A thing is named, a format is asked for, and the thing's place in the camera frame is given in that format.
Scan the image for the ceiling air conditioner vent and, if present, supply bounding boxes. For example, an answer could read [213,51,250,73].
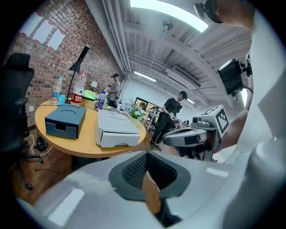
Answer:
[164,65,202,89]

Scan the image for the black box device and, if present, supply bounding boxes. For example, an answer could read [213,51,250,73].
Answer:
[217,53,254,98]

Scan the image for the white box drawer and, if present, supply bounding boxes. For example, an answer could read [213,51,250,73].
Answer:
[101,131,141,148]

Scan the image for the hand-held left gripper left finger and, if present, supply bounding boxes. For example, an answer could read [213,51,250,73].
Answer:
[33,151,167,229]

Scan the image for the person's head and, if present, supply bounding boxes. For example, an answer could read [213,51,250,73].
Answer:
[210,0,257,30]

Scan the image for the person's right forearm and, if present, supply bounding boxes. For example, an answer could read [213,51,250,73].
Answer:
[213,109,254,155]

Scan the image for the linear ceiling light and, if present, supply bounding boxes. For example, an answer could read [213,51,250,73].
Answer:
[133,71,157,83]

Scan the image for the potted plant with white flowers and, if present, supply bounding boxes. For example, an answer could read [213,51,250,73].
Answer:
[129,105,145,126]

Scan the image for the brown cardboard box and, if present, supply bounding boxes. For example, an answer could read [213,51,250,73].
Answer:
[80,98,98,110]

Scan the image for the white box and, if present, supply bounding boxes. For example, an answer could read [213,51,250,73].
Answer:
[95,109,141,148]

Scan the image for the blue box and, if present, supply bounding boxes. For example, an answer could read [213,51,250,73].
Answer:
[44,103,87,140]

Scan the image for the blue box drawer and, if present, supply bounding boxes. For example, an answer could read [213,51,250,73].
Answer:
[46,122,78,138]

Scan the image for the black desk lamp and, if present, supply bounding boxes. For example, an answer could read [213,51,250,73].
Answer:
[66,44,91,104]

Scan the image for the red label plastic bottle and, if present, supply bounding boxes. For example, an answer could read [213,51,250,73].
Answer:
[71,71,87,106]

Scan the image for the black bag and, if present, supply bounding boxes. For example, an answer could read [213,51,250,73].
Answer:
[35,136,49,152]

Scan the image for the large ceiling light panel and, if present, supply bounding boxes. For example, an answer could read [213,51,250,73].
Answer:
[130,0,209,33]

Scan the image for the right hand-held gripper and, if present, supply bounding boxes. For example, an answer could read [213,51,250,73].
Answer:
[162,105,230,161]

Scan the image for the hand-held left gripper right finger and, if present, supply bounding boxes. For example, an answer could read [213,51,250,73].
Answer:
[146,151,234,229]

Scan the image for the black head-worn camera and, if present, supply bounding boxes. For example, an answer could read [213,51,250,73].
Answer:
[193,0,224,24]

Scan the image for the black floor cable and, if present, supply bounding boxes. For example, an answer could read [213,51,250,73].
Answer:
[34,149,67,175]

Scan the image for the white paper sheet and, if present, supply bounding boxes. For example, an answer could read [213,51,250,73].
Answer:
[33,20,55,44]
[46,29,66,51]
[19,12,43,38]

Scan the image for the black office chair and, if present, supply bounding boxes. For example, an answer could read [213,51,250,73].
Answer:
[0,52,45,191]

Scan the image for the clear bottle with blue cap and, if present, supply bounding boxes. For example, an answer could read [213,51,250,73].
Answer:
[95,90,109,112]

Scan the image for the blue label water bottle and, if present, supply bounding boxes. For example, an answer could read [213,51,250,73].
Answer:
[51,76,63,106]

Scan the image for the white ceiling pipes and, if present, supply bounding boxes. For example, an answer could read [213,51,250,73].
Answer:
[101,0,132,72]

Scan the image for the green plastic bag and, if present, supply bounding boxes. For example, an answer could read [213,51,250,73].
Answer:
[83,89,97,100]

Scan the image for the white cable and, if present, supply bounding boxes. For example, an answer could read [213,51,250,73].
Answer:
[146,170,161,193]

